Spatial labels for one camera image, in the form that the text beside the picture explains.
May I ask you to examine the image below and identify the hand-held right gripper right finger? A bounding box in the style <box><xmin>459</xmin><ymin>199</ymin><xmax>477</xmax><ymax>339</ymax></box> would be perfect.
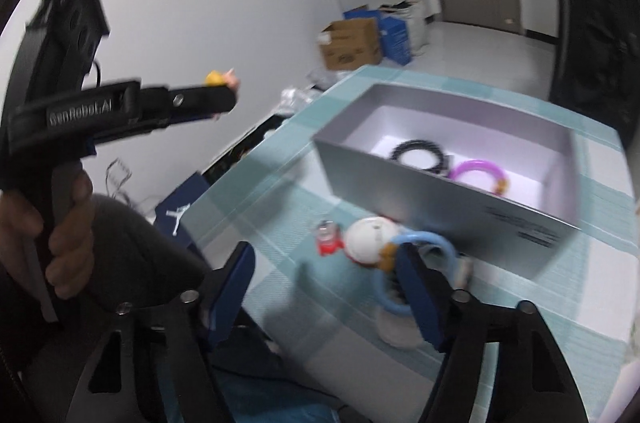
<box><xmin>397</xmin><ymin>243</ymin><xmax>588</xmax><ymax>423</ymax></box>

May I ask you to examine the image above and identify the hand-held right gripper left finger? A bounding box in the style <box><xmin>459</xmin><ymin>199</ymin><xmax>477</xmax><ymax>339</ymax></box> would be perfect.
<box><xmin>25</xmin><ymin>242</ymin><xmax>257</xmax><ymax>423</ymax></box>

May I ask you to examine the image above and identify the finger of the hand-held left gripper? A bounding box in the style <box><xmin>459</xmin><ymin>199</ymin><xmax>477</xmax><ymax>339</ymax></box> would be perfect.
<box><xmin>140</xmin><ymin>113</ymin><xmax>223</xmax><ymax>134</ymax></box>
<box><xmin>132</xmin><ymin>84</ymin><xmax>237</xmax><ymax>116</ymax></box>

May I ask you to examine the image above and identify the pink pig hair tie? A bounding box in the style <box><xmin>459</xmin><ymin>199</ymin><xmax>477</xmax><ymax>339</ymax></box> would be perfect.
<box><xmin>206</xmin><ymin>68</ymin><xmax>242</xmax><ymax>96</ymax></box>

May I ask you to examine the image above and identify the white rounded object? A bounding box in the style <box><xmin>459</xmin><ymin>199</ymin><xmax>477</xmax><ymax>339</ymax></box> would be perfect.
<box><xmin>375</xmin><ymin>303</ymin><xmax>426</xmax><ymax>349</ymax></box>

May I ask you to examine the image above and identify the blue ring bracelet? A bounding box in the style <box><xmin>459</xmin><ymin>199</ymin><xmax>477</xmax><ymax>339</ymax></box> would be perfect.
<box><xmin>372</xmin><ymin>230</ymin><xmax>458</xmax><ymax>316</ymax></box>

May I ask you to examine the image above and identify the white round compact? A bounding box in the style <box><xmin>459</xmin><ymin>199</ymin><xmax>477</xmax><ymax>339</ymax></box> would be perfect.
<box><xmin>346</xmin><ymin>217</ymin><xmax>401</xmax><ymax>268</ymax></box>

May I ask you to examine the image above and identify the grey cardboard box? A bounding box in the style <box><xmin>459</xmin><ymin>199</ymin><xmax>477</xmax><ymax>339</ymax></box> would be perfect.
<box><xmin>312</xmin><ymin>83</ymin><xmax>583</xmax><ymax>281</ymax></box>

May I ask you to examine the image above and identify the clear and red hair clip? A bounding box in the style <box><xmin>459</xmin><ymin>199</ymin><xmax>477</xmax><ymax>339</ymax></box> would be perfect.
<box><xmin>315</xmin><ymin>219</ymin><xmax>347</xmax><ymax>256</ymax></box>

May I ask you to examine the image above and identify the person's left hand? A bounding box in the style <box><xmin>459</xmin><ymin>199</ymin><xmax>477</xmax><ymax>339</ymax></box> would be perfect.
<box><xmin>0</xmin><ymin>173</ymin><xmax>96</xmax><ymax>299</ymax></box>

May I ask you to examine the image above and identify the dark blue shoe box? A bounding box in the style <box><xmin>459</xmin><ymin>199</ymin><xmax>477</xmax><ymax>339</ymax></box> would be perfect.
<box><xmin>155</xmin><ymin>175</ymin><xmax>211</xmax><ymax>259</ymax></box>

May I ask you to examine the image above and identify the clear plastic bag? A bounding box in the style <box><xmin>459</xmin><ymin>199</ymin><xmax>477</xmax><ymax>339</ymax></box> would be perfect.
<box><xmin>280</xmin><ymin>87</ymin><xmax>315</xmax><ymax>116</ymax></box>

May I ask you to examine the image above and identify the person's leg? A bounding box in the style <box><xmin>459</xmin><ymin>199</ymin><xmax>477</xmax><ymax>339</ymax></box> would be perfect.
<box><xmin>87</xmin><ymin>195</ymin><xmax>211</xmax><ymax>309</ymax></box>

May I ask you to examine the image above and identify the teal checked tablecloth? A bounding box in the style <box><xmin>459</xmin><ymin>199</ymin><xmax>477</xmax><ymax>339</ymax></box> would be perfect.
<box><xmin>192</xmin><ymin>65</ymin><xmax>640</xmax><ymax>404</ymax></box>

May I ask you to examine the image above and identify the brown cardboard box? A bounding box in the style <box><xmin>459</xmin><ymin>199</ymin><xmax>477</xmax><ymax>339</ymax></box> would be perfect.
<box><xmin>320</xmin><ymin>18</ymin><xmax>383</xmax><ymax>71</ymax></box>

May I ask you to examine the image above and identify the blue cardboard box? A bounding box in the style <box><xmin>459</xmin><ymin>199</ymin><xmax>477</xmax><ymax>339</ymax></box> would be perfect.
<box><xmin>342</xmin><ymin>5</ymin><xmax>416</xmax><ymax>66</ymax></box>

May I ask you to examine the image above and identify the white bag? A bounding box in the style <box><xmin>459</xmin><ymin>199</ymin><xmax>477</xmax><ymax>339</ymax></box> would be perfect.
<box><xmin>380</xmin><ymin>0</ymin><xmax>431</xmax><ymax>54</ymax></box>

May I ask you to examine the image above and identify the purple ring bracelet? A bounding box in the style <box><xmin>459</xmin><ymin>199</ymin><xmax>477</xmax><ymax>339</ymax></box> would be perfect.
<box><xmin>449</xmin><ymin>159</ymin><xmax>513</xmax><ymax>197</ymax></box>

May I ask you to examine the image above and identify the black bead bracelet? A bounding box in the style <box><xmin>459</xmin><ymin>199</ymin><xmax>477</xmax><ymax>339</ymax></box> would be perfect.
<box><xmin>386</xmin><ymin>139</ymin><xmax>453</xmax><ymax>176</ymax></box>

